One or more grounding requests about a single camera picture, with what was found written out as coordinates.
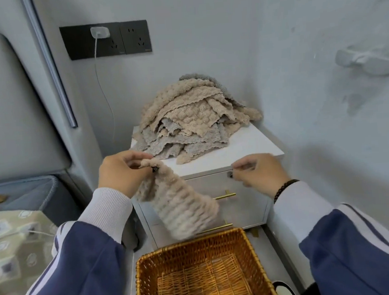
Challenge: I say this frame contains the silver headboard trim strip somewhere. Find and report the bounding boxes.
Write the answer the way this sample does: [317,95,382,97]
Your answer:
[21,0,78,132]

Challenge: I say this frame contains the white charger plug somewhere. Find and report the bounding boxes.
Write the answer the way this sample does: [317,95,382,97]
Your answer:
[90,25,112,40]

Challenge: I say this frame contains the pile of beige grey towels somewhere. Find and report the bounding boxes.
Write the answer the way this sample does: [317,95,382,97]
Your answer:
[127,69,266,169]

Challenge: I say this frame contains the long gold drawer handle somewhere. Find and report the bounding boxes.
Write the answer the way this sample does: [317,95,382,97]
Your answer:
[214,188,238,201]

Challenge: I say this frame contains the grey padded headboard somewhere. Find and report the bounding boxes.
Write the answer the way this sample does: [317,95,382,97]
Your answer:
[0,28,73,182]

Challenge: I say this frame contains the person's right hand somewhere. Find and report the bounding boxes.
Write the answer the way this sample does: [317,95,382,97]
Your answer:
[230,151,292,202]

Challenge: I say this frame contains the white nightstand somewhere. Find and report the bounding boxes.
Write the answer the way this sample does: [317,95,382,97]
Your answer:
[126,114,291,252]

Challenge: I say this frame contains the patterned beige bedspread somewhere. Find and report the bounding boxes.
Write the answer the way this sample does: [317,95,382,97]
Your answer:
[0,207,64,295]

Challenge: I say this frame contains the wide black wall socket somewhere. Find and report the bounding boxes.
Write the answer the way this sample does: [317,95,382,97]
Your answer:
[59,21,126,62]

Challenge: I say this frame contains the black bead bracelet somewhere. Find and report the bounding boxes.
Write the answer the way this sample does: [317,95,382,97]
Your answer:
[271,178,302,205]

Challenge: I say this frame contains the person's left hand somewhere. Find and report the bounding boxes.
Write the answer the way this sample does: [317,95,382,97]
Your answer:
[96,148,160,201]

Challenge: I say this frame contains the short gold drawer handle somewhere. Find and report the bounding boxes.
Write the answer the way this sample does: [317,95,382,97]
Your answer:
[199,219,234,235]

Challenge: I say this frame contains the orange wicker basket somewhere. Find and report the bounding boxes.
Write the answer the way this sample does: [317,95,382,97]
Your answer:
[131,225,282,295]

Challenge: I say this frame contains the single beige towel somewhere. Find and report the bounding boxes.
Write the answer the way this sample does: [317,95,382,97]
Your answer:
[130,153,223,245]

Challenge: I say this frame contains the person's left forearm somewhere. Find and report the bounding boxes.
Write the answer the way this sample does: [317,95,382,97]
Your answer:
[0,185,140,295]

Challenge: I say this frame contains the person's right forearm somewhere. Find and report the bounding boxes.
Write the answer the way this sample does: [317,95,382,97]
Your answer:
[271,174,389,295]

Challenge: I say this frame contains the narrow black wall socket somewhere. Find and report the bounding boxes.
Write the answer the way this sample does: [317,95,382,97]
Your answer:
[119,19,153,56]

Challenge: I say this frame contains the person's right shoe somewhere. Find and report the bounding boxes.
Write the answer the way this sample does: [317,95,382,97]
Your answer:
[272,279,300,295]

